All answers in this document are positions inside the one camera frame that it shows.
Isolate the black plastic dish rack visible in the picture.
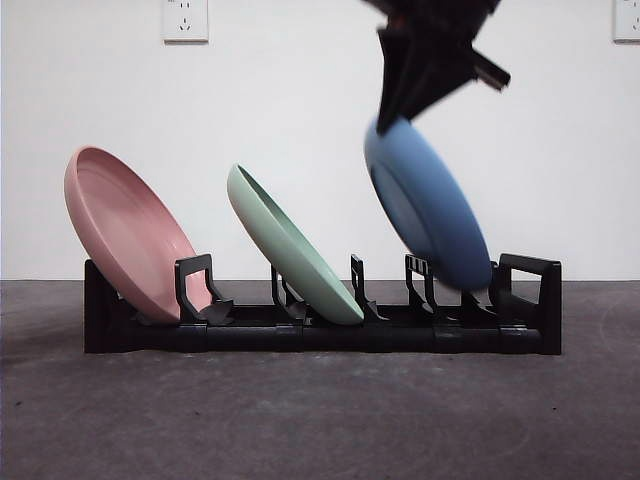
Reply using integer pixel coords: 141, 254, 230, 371
83, 253, 562, 357

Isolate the blue round plate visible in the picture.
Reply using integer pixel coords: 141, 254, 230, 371
363, 115, 494, 290

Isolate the pink round plate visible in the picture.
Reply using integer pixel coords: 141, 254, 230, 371
63, 145, 201, 325

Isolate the white wall socket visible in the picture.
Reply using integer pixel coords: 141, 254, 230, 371
613, 0, 640, 43
161, 0, 210, 43

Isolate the green round plate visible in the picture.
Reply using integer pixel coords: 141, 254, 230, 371
226, 162, 365, 326

